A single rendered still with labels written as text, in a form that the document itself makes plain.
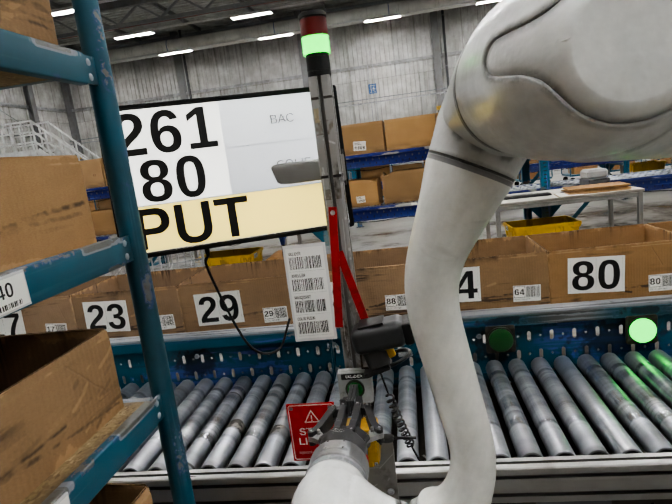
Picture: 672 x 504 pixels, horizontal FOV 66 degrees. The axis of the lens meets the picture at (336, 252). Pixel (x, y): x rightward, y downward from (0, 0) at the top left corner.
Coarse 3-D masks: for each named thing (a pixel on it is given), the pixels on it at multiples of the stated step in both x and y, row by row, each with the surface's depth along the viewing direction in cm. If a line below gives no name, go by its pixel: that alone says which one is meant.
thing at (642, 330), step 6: (642, 318) 148; (636, 324) 147; (642, 324) 147; (648, 324) 147; (654, 324) 147; (630, 330) 148; (636, 330) 147; (642, 330) 147; (648, 330) 147; (654, 330) 147; (636, 336) 148; (642, 336) 148; (648, 336) 147; (654, 336) 148; (642, 342) 148
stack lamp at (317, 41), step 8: (312, 16) 92; (320, 16) 93; (304, 24) 93; (312, 24) 92; (320, 24) 93; (304, 32) 93; (312, 32) 93; (320, 32) 93; (304, 40) 94; (312, 40) 93; (320, 40) 93; (328, 40) 95; (304, 48) 94; (312, 48) 93; (320, 48) 93; (328, 48) 94; (304, 56) 96
